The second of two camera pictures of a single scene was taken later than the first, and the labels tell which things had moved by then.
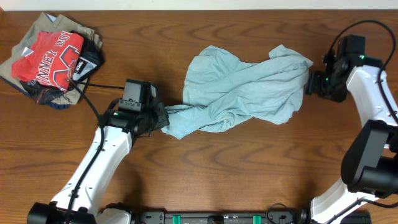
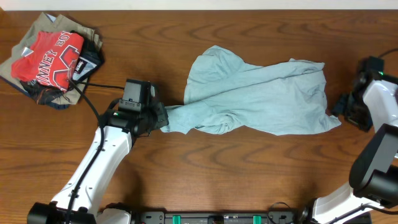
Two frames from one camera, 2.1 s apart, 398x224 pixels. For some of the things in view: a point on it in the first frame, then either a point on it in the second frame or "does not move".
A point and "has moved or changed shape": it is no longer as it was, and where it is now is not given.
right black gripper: x=313 y=85 to x=364 y=123
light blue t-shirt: x=220 y=91 has moved or changed shape
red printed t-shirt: x=55 y=56 does not move
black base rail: x=221 y=217 does not move
